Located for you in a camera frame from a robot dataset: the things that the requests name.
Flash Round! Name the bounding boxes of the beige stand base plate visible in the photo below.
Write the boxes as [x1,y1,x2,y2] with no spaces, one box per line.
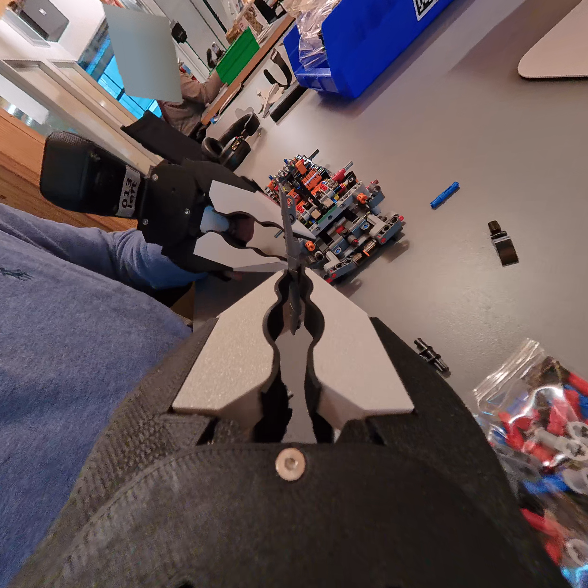
[518,0,588,80]

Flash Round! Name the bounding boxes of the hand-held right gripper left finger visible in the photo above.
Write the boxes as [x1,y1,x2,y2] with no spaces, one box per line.
[171,269,291,443]

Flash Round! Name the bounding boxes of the zip bag of lego pins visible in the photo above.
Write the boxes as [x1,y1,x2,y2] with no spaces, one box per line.
[473,339,588,588]

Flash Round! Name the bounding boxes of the blue lego pin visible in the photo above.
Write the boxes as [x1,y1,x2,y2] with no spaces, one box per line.
[430,181,460,209]

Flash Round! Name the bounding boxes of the black lego strap piece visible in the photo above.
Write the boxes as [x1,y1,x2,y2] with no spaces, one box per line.
[494,232,520,267]

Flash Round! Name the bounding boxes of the black head strap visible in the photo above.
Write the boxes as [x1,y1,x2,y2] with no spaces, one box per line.
[263,47,293,90]

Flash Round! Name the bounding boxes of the blue storage bin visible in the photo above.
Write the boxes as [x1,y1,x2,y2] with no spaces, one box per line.
[282,0,458,99]

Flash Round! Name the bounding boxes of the dark grey lego beam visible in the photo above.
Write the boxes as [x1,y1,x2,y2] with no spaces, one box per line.
[277,181,307,336]

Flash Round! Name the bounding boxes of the multicoloured lego technic model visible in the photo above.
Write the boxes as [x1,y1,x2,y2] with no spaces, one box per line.
[268,149,407,283]

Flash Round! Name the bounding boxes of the black wall box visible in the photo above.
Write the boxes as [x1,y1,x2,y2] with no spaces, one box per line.
[16,0,70,42]

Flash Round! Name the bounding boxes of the person's left forearm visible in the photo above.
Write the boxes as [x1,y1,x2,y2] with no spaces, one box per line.
[92,227,208,291]

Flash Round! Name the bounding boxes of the green storage bin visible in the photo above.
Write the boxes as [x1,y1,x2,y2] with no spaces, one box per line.
[216,27,260,85]

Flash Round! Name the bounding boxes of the black lego pin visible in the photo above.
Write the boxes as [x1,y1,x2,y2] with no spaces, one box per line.
[414,337,450,373]

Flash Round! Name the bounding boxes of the black headphones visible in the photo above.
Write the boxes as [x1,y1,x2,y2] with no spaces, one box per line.
[201,111,260,172]

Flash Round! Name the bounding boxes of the person's left hand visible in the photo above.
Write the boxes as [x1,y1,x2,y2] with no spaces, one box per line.
[229,215,256,282]

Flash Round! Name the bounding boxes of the small white object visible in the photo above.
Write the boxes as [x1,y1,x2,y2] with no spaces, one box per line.
[256,86,285,115]

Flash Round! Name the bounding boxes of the clear bags of lego parts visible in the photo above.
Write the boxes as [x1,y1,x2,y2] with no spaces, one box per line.
[282,0,343,76]

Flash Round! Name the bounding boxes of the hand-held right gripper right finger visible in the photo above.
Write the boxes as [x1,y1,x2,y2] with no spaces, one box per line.
[301,266,415,443]

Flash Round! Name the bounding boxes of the black office chair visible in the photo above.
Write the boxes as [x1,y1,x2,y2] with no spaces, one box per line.
[121,110,205,164]

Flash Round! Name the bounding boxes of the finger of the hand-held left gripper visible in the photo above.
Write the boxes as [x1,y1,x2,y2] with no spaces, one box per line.
[203,180,319,240]
[192,232,290,272]

